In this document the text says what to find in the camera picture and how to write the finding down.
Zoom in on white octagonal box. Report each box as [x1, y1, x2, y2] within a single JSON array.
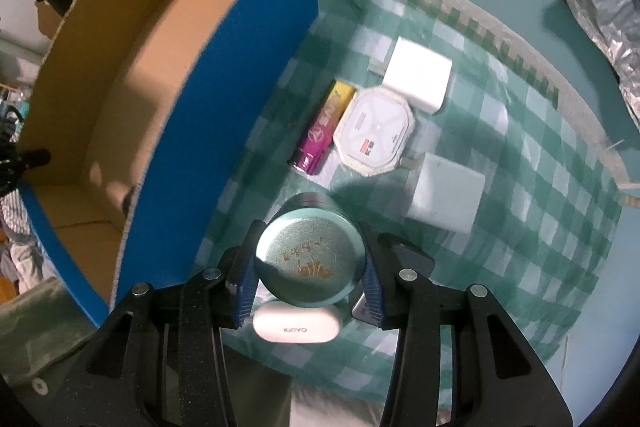
[[332, 87, 417, 178]]

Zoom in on green checked tablecloth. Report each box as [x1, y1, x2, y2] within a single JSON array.
[[197, 0, 627, 383]]

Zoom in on white charger adapter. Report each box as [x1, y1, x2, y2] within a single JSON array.
[[367, 37, 454, 114], [400, 152, 487, 234]]

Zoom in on black dark object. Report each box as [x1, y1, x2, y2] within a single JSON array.
[[0, 106, 52, 198]]

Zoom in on white oval case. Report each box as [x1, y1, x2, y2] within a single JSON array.
[[252, 299, 344, 343]]

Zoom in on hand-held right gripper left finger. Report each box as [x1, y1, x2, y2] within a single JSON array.
[[65, 220, 267, 427]]

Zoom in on gold and purple lighter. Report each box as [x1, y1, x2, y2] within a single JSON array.
[[287, 80, 357, 174]]

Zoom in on teal round tin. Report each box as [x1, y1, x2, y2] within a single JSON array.
[[254, 193, 368, 309]]

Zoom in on grey rectangular block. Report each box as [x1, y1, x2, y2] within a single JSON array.
[[350, 292, 382, 328]]

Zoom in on blue cardboard box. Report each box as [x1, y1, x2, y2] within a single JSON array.
[[14, 0, 321, 329]]

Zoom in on olive green cloth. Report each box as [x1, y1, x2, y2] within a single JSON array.
[[0, 278, 103, 390]]

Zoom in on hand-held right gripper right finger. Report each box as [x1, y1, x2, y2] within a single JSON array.
[[357, 222, 574, 427]]

